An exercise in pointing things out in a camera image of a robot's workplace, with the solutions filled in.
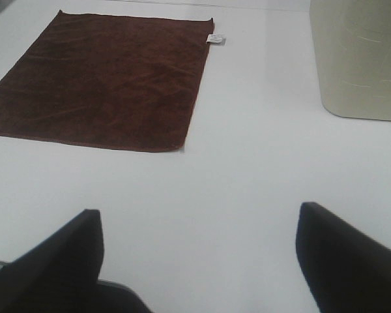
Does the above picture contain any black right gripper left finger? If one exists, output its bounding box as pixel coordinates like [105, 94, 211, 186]
[0, 209, 149, 312]

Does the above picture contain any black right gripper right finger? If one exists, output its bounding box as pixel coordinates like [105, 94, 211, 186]
[295, 202, 391, 312]

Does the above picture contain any brown towel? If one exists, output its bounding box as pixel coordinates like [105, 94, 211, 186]
[0, 11, 214, 153]

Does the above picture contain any beige storage bin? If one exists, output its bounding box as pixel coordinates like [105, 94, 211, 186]
[310, 1, 391, 121]

